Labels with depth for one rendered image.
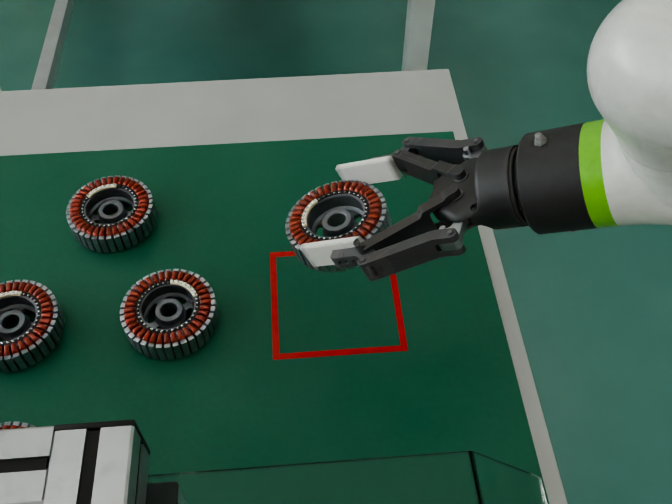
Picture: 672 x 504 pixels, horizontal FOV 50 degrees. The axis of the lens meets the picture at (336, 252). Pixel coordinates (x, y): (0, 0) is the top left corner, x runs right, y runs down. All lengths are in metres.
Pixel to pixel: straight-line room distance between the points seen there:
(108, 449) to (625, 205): 0.43
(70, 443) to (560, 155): 0.43
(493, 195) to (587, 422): 1.14
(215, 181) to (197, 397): 0.34
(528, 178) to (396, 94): 0.57
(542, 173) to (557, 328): 1.23
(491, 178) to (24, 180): 0.70
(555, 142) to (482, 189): 0.07
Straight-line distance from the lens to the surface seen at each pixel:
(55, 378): 0.91
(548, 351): 1.81
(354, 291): 0.91
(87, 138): 1.16
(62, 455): 0.44
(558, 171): 0.63
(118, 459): 0.43
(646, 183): 0.61
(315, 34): 2.59
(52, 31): 2.41
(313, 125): 1.12
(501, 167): 0.66
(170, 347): 0.86
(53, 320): 0.91
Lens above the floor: 1.50
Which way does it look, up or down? 52 degrees down
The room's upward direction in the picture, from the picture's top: straight up
